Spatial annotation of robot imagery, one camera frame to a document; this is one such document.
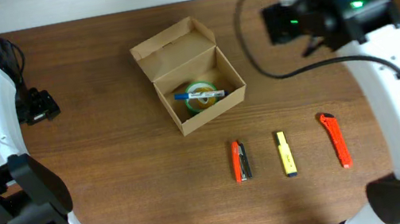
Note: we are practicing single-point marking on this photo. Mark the yellow highlighter pen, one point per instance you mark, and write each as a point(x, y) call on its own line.
point(286, 155)

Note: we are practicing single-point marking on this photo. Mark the orange black stapler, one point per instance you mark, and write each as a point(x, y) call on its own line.
point(240, 161)

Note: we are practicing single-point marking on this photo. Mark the small yellow tape roll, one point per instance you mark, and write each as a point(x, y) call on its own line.
point(204, 103)

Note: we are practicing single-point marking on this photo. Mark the brown cardboard box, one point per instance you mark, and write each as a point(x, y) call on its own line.
point(187, 53)

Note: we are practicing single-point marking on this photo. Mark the blue white marker pen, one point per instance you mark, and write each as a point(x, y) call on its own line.
point(200, 95)

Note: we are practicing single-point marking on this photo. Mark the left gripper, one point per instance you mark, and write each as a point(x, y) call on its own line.
point(45, 106)

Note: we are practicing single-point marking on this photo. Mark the green tape roll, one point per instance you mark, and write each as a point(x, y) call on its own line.
point(192, 104)

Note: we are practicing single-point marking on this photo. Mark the orange utility knife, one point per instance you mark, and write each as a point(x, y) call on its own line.
point(331, 125)

